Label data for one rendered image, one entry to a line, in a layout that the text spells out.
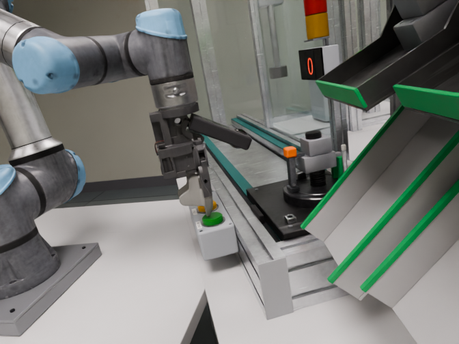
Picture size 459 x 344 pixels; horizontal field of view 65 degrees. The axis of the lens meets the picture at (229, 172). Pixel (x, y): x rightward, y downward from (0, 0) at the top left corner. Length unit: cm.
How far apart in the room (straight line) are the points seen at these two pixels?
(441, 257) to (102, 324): 53
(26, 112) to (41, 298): 38
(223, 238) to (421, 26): 46
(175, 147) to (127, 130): 357
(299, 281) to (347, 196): 16
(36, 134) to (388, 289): 74
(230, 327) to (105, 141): 386
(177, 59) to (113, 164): 383
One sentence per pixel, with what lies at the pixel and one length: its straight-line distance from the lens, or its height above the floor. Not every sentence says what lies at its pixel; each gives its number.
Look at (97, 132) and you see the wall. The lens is 438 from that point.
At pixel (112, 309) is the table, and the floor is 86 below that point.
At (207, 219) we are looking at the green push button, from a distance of 69.
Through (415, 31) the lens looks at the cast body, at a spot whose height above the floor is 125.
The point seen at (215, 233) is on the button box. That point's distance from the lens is 68.
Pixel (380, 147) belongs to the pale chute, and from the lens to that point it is 51.
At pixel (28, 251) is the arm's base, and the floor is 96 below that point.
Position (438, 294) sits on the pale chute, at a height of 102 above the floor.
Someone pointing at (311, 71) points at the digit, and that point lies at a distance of 89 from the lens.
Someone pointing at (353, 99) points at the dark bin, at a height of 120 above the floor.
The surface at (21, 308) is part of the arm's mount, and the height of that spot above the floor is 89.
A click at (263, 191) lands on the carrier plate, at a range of 78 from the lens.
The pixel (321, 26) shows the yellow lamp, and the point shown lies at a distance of 88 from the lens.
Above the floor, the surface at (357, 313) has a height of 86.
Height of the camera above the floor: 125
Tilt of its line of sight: 17 degrees down
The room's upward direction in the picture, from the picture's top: 10 degrees counter-clockwise
